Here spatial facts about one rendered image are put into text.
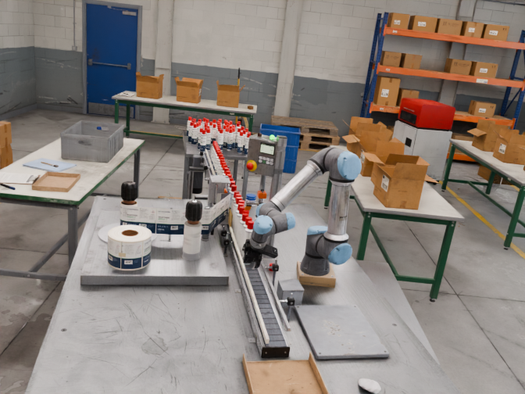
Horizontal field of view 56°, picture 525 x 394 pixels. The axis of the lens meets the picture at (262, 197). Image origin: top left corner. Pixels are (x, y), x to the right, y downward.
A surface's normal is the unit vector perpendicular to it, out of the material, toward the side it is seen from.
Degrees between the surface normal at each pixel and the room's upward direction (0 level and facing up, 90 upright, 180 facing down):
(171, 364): 0
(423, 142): 90
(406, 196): 89
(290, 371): 0
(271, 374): 0
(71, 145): 90
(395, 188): 91
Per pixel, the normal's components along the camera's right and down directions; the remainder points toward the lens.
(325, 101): -0.01, 0.32
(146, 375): 0.11, -0.94
